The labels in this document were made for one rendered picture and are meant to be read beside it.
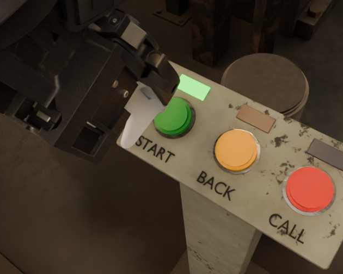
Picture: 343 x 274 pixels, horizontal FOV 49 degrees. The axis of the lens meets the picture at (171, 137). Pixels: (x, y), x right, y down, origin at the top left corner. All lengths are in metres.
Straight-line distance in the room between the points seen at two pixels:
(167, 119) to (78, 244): 0.67
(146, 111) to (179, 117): 0.10
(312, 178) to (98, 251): 0.71
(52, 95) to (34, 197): 0.90
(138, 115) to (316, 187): 0.17
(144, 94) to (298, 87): 0.31
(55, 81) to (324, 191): 0.25
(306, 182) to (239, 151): 0.07
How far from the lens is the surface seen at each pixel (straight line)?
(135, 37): 0.21
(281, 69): 0.55
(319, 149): 0.37
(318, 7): 1.36
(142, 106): 0.28
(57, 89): 0.20
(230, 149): 0.36
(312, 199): 0.36
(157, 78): 0.24
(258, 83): 0.53
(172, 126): 0.38
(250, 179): 0.37
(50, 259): 1.02
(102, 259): 0.98
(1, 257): 1.05
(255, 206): 0.37
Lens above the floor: 0.92
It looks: 58 degrees down
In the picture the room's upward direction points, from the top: 7 degrees counter-clockwise
